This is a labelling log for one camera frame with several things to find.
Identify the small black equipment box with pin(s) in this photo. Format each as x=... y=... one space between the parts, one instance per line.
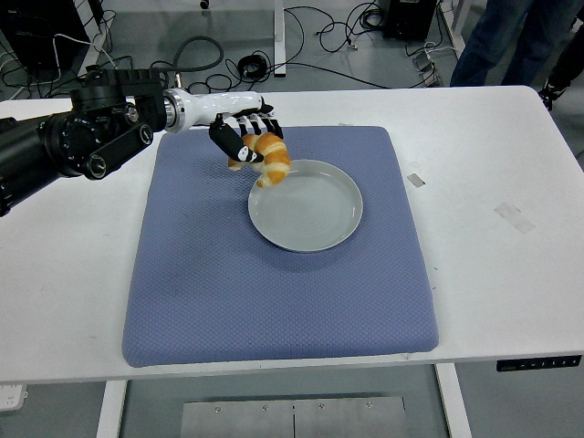
x=408 y=18

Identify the small black round object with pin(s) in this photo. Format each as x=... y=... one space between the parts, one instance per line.
x=204 y=3

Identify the black table control panel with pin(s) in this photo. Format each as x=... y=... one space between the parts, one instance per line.
x=538 y=366

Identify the white desk frame bar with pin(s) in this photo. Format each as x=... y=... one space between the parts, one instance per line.
x=454 y=27

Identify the large black equipment box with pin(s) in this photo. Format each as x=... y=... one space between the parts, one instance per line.
x=36 y=27

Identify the white table leg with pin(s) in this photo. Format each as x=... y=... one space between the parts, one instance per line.
x=454 y=401
x=111 y=410

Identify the grey metal foot pedal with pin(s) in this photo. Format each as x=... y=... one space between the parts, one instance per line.
x=428 y=66

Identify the white slanted desk leg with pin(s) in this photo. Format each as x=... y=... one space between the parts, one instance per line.
x=96 y=50

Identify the white power strip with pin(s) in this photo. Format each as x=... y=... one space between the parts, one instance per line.
x=11 y=397

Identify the round grey plate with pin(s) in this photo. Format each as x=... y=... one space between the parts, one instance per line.
x=305 y=214

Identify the grey metal plate with screws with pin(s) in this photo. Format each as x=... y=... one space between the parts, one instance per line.
x=292 y=417

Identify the white upright desk post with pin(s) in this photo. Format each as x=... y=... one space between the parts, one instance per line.
x=279 y=36

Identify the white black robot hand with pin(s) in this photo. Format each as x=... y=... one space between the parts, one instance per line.
x=219 y=106

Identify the golden croissant bread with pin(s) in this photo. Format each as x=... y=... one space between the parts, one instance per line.
x=276 y=164

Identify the large clear tape patch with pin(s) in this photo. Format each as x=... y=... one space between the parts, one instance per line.
x=514 y=218

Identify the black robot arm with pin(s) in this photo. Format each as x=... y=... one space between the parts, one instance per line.
x=68 y=137

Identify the person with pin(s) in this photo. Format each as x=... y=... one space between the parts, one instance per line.
x=566 y=73

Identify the small clear tape patch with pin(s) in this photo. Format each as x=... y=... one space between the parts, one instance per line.
x=416 y=180

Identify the blue quilted mat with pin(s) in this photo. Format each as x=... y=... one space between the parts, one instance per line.
x=228 y=296

